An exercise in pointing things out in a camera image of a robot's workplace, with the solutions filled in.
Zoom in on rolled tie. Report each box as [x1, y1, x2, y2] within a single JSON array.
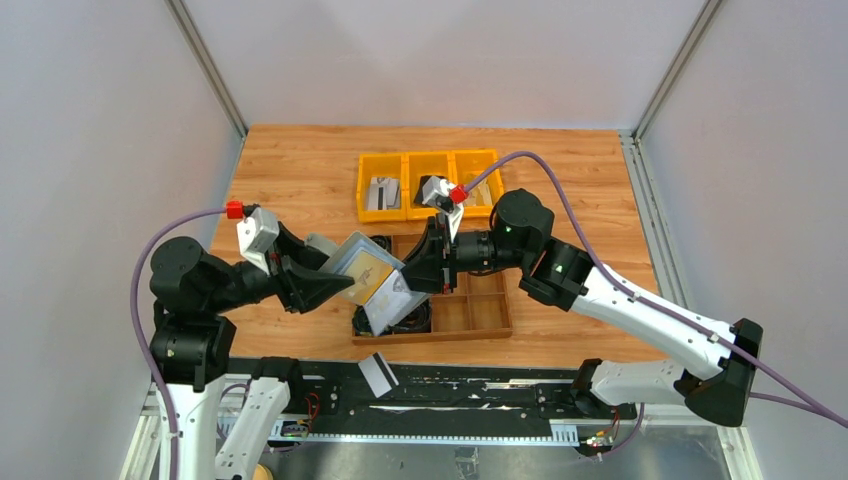
[[368, 235, 392, 256], [391, 301, 432, 334], [352, 305, 374, 337]]

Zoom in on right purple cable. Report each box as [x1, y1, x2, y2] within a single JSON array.
[[463, 151, 848, 458]]

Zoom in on white cards in bin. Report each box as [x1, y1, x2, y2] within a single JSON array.
[[365, 177, 401, 211]]

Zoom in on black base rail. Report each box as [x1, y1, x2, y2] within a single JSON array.
[[283, 360, 637, 438]]

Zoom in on rolled tie top left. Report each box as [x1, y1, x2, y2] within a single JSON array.
[[368, 235, 392, 256]]

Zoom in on yellow three-bin tray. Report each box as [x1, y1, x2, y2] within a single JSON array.
[[356, 149, 499, 223]]

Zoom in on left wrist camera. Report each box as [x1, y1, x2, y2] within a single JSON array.
[[225, 201, 280, 276]]

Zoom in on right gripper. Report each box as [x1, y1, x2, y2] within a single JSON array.
[[386, 214, 531, 296]]

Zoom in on wooden compartment tray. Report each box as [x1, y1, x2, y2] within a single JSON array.
[[351, 272, 513, 346]]

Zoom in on white credit card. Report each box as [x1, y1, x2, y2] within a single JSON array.
[[358, 352, 400, 398]]

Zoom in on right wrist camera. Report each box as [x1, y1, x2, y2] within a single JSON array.
[[431, 176, 468, 241]]

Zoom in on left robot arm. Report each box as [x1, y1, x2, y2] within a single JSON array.
[[136, 218, 354, 479]]

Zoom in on yellow credit card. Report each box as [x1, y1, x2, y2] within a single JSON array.
[[341, 251, 394, 305]]

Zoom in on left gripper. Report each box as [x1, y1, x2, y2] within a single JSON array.
[[206, 218, 355, 311]]

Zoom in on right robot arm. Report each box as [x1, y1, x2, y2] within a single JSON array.
[[402, 180, 763, 427]]

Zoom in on rolled tie bottom left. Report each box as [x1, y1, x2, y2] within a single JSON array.
[[352, 305, 374, 337]]

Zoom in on purple cable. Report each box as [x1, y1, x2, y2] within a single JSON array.
[[463, 151, 848, 458], [129, 205, 240, 480]]

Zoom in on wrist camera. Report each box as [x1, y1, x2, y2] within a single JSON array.
[[225, 201, 280, 276], [431, 176, 468, 241]]

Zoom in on beige cards in bin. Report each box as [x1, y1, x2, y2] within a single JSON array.
[[465, 177, 494, 207]]

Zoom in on grey card holder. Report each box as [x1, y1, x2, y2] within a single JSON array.
[[319, 232, 430, 336]]

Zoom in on rolled tie bottom centre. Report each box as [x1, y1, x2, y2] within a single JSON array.
[[391, 301, 432, 334]]

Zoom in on black card wallet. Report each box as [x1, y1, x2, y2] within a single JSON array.
[[413, 175, 441, 208]]

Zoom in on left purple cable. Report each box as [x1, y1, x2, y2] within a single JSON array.
[[129, 205, 240, 480]]

